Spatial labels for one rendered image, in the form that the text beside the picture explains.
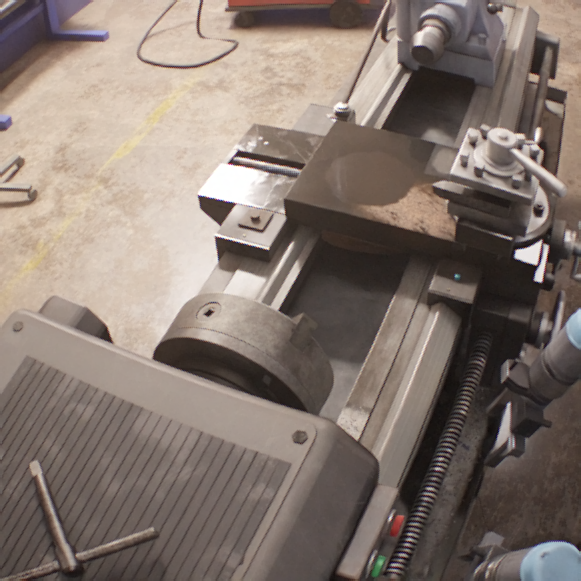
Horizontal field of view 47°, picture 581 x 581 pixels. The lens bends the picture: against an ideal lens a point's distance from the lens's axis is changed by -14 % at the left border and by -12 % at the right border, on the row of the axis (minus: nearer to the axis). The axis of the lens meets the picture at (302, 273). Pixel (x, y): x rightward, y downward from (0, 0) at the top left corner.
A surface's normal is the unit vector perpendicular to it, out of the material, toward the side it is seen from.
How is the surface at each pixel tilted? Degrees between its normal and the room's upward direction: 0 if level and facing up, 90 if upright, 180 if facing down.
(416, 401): 36
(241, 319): 7
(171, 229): 0
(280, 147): 0
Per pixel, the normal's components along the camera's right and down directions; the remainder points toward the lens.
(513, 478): -0.04, -0.69
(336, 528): 0.62, -0.31
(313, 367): 0.78, -0.13
